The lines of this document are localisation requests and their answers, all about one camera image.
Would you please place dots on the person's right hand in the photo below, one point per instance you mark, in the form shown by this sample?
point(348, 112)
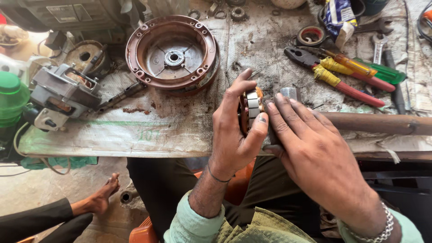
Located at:
point(314, 158)

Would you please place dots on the grey mixer motor assembly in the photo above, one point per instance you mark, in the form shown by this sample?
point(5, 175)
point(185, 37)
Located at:
point(64, 94)

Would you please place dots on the dirty woven sack mat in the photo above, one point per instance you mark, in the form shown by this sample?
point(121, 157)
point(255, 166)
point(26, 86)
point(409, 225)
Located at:
point(168, 128)

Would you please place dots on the black wrist thread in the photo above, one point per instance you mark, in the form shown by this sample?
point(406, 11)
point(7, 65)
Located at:
point(216, 178)

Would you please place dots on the metal pipe stub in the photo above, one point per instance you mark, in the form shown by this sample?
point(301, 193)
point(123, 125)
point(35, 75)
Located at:
point(127, 196)

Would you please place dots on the orange plastic stool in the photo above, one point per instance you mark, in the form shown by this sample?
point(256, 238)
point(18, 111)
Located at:
point(145, 233)

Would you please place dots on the blue white yellow plastic bag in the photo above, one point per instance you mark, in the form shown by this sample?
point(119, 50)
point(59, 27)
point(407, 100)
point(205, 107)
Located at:
point(337, 18)

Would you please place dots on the person's green shirt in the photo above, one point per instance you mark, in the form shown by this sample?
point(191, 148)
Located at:
point(256, 227)

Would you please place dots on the steel ball bearing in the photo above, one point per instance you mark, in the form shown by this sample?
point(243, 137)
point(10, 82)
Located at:
point(238, 13)

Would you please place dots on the green cloth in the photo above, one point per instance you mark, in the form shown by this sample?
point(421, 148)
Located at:
point(67, 162)

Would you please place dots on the white plastic appliance body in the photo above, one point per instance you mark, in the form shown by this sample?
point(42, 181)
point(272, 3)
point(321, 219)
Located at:
point(17, 67)

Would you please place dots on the person's left hand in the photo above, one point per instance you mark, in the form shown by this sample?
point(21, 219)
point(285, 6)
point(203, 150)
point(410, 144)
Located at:
point(227, 135)

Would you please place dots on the black insulating tape roll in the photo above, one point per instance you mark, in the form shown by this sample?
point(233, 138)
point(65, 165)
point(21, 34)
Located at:
point(310, 36)

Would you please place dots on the dark green bucket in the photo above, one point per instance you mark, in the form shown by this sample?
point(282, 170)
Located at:
point(374, 6)

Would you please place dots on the copper wound motor armature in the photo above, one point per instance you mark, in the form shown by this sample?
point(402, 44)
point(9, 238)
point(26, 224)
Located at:
point(251, 101)

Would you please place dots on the green plastic jar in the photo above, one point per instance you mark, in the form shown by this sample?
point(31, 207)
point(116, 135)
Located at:
point(11, 98)

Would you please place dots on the dark rusty spanner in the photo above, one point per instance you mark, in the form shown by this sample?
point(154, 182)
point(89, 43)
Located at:
point(374, 27)

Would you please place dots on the brown round motor housing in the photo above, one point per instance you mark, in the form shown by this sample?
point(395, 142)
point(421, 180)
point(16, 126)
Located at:
point(173, 54)

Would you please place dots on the white bowl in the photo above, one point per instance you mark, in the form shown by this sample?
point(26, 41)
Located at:
point(287, 3)

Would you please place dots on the person's dark trousers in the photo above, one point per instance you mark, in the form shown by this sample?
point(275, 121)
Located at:
point(158, 189)

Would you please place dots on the large grey electric motor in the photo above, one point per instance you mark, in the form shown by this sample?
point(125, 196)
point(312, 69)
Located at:
point(67, 13)

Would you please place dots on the black plastic adapter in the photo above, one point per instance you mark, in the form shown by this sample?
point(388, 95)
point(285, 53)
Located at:
point(55, 40)

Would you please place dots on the dark steel motor shaft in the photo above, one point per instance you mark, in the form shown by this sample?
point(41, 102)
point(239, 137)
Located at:
point(121, 96)

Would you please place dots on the silver open end spanner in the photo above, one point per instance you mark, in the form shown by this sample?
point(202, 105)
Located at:
point(379, 45)

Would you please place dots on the rusty round motor cover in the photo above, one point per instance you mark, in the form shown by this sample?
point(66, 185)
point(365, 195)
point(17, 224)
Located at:
point(79, 57)

